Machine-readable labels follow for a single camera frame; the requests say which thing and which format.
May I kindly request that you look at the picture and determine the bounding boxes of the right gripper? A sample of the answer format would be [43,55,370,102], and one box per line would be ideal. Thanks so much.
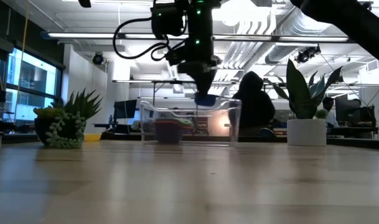
[177,55,223,96]

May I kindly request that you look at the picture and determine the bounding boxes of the small blue measuring cup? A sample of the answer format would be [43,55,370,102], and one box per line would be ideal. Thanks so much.
[194,93,218,108]

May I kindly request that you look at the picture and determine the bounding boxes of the clear plastic basket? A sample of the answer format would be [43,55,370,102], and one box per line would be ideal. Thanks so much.
[138,97,242,147]

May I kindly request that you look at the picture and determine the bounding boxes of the long overhead light bar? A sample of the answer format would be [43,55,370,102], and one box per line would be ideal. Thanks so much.
[39,30,352,44]

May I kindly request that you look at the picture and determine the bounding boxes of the black computer monitor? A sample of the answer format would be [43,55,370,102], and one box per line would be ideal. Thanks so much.
[334,94,353,124]
[113,99,137,121]

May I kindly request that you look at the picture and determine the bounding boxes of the large window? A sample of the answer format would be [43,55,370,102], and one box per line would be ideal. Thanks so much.
[0,46,64,125]

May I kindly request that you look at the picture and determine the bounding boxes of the succulent plant in black pot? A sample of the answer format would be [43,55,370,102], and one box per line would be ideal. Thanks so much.
[32,88,103,149]

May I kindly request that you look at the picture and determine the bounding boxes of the snake plant in white pot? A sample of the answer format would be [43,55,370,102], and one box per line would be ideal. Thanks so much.
[263,58,344,147]

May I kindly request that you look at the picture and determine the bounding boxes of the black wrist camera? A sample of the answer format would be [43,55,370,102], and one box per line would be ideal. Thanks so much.
[164,46,190,67]

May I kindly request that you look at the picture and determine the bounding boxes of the black background table frame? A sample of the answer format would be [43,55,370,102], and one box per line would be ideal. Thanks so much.
[113,79,271,108]

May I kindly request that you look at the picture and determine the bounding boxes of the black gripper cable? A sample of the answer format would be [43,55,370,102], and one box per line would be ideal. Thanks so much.
[112,17,190,62]

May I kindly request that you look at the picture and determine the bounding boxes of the black ceiling camera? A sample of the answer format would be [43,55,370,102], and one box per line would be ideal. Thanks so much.
[91,51,105,66]
[294,45,322,64]

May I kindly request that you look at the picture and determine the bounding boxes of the silver ventilation duct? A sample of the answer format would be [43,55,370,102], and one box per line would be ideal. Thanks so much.
[265,6,349,65]

